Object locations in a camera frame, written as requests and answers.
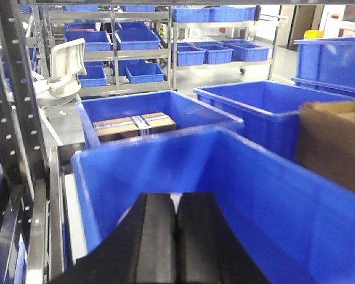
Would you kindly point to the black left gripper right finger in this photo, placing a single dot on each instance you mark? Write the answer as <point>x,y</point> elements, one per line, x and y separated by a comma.
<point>207,249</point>

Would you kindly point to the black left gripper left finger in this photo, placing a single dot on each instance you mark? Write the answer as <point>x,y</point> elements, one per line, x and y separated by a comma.
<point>141,249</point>

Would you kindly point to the blue bin nearest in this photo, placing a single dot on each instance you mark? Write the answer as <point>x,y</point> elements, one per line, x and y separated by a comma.
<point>296,225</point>

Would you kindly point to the blue bin with box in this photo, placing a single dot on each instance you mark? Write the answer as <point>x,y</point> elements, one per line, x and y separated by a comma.
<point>185,111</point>

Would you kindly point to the blue bin right middle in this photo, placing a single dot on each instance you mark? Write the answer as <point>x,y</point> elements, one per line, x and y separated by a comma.
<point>270,110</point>

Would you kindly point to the large blue bin far right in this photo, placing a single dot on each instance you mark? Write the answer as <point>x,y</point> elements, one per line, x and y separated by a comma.
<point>327,64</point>

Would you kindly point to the taped cardboard package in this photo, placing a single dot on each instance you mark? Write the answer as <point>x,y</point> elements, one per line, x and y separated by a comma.
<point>134,126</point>

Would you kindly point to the brown cardboard box right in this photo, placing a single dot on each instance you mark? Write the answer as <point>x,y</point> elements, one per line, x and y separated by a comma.
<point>326,140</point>

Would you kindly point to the metal shelf cart left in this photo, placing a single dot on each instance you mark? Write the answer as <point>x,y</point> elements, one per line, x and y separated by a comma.
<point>127,50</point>

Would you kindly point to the metal shelf cart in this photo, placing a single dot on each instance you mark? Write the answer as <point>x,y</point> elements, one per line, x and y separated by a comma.
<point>127,50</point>
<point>217,51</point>

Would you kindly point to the metal shelf cart right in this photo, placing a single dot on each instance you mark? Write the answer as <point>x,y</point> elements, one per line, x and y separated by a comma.
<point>217,51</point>

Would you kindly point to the perforated metal rack post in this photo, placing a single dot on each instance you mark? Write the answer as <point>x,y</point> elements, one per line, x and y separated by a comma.
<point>22,149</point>

